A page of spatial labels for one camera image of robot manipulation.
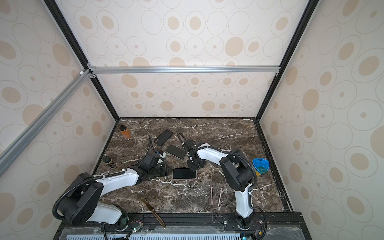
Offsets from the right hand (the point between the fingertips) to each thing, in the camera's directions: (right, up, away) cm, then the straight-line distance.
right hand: (195, 168), depth 93 cm
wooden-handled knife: (-22, -19, -16) cm, 33 cm away
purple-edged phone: (-7, -2, -4) cm, 8 cm away
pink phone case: (-7, -2, -4) cm, 8 cm away
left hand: (-12, +1, -6) cm, 13 cm away
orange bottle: (-48, +23, +9) cm, 54 cm away
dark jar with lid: (-51, +7, -8) cm, 52 cm away
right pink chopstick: (+13, -13, -12) cm, 22 cm away
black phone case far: (-24, +19, +16) cm, 34 cm away
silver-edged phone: (-13, +9, +8) cm, 18 cm away
